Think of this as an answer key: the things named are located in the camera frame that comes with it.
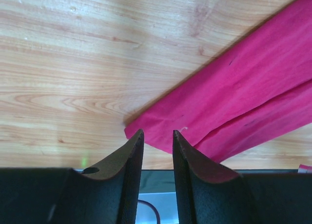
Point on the black cloth strip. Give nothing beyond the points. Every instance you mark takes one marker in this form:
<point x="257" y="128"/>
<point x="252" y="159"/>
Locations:
<point x="280" y="182"/>

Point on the magenta t shirt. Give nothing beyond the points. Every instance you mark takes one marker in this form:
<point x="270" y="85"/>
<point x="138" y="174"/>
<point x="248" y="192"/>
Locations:
<point x="256" y="91"/>

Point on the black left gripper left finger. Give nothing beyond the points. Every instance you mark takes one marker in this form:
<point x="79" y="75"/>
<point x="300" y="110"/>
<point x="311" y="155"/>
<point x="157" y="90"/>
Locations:
<point x="105" y="193"/>

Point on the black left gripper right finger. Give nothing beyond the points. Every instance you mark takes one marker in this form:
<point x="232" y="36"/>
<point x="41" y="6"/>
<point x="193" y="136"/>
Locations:
<point x="208" y="192"/>

